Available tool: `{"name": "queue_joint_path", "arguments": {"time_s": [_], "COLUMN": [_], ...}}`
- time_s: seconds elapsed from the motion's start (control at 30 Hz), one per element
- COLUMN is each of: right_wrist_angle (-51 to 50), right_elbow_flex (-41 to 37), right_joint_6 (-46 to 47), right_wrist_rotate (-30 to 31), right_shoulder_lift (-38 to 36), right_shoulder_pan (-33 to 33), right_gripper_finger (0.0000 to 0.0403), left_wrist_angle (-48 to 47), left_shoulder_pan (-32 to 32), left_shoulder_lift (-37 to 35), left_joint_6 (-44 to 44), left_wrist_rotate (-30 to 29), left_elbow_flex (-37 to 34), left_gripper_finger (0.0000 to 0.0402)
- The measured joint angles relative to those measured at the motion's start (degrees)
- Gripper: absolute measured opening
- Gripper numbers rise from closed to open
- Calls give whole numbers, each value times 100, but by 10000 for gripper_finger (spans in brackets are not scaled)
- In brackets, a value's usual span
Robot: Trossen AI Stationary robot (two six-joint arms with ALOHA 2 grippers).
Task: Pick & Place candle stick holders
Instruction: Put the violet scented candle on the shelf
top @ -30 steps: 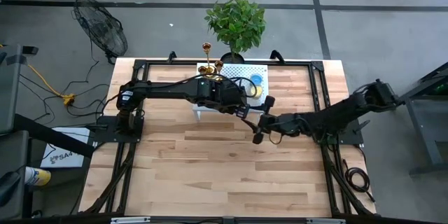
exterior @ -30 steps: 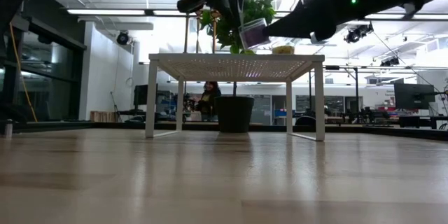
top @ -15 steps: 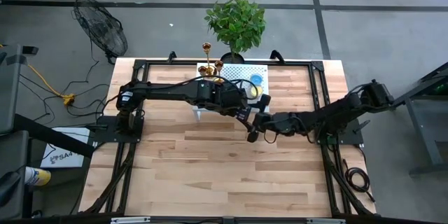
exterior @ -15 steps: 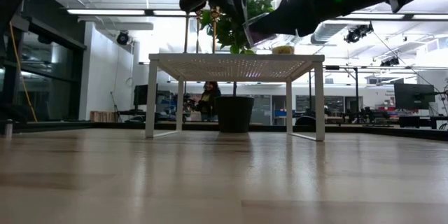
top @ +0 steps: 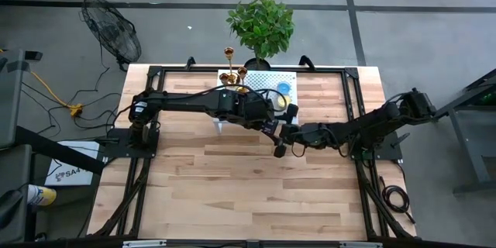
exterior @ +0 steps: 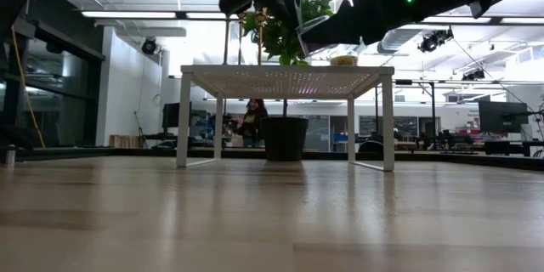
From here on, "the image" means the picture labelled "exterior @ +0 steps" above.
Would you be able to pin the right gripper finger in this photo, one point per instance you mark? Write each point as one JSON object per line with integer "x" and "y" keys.
{"x": 327, "y": 32}

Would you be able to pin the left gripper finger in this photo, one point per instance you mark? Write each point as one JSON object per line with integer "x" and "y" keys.
{"x": 284, "y": 15}
{"x": 298, "y": 4}

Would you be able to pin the yellow candle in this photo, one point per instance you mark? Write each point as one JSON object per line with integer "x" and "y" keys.
{"x": 344, "y": 60}

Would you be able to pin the medium gold candlestick holder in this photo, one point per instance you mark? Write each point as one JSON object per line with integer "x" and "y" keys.
{"x": 260, "y": 42}

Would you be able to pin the tall gold candlestick holder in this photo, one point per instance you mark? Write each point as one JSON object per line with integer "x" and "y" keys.
{"x": 240, "y": 42}

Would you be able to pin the green leafy plant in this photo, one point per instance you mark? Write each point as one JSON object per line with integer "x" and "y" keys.
{"x": 280, "y": 38}

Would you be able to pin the white perforated metal shelf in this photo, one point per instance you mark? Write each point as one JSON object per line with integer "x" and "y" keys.
{"x": 285, "y": 70}

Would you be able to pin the black ceiling spotlights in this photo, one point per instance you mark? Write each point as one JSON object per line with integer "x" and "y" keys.
{"x": 433, "y": 40}

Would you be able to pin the person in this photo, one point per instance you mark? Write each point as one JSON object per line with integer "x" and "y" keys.
{"x": 253, "y": 123}

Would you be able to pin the black plant pot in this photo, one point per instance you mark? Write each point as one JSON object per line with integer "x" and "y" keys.
{"x": 284, "y": 138}

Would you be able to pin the black computer monitor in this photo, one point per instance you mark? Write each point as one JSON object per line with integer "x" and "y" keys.
{"x": 174, "y": 115}
{"x": 503, "y": 117}

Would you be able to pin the wooden crate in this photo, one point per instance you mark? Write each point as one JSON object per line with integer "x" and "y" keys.
{"x": 125, "y": 141}

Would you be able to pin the black aluminium table frame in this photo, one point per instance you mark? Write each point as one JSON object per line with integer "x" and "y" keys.
{"x": 127, "y": 152}

